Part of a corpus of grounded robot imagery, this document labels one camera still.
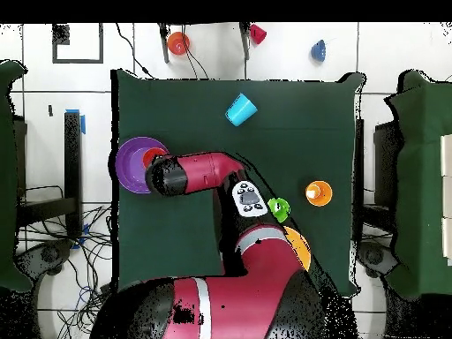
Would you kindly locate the light blue cup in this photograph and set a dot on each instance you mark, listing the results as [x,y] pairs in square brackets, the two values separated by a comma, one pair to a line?
[242,109]

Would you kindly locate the orange cup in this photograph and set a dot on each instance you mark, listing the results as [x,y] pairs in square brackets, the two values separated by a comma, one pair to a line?
[152,155]

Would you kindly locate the purple bowl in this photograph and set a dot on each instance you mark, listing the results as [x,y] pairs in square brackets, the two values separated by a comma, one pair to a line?
[129,166]

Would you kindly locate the orange bowl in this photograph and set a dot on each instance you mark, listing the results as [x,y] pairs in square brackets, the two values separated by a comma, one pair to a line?
[178,43]

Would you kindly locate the blue bowl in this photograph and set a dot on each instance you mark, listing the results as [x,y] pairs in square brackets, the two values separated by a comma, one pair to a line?
[318,51]

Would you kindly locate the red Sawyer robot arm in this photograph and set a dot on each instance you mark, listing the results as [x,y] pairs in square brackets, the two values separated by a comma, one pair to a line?
[247,303]

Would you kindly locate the green cup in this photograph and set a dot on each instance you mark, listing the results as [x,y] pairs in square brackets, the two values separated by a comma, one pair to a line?
[280,210]

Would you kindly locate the dark green tablecloth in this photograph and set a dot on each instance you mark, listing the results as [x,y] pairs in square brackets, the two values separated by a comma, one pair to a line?
[176,229]

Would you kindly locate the large yellow bowl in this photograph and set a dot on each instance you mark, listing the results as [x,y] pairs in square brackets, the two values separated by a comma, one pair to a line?
[300,247]

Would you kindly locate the yellow cup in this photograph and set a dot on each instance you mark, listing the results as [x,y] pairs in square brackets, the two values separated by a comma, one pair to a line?
[323,196]

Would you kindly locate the thin black bar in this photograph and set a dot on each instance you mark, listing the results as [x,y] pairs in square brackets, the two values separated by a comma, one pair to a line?
[359,159]

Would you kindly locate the black stand leg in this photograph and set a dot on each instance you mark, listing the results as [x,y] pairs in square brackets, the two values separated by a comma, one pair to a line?
[164,46]
[245,46]

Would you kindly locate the long black beam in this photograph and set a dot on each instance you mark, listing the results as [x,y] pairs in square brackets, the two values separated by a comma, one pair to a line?
[72,159]

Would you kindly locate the red cup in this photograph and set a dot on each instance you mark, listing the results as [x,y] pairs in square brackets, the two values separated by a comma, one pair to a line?
[258,34]

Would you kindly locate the gray black machine base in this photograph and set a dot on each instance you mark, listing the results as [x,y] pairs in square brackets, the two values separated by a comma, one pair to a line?
[374,256]
[49,254]

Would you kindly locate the short black beam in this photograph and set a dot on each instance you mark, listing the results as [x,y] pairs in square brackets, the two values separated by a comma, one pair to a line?
[46,210]

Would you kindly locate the green cloth side table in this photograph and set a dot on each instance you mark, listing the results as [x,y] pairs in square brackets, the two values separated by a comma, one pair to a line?
[9,176]
[420,176]

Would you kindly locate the white boxes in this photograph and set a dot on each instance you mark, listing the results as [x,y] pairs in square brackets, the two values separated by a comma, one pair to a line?
[446,197]

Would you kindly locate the black square frame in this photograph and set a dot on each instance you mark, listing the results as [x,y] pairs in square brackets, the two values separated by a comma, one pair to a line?
[100,46]

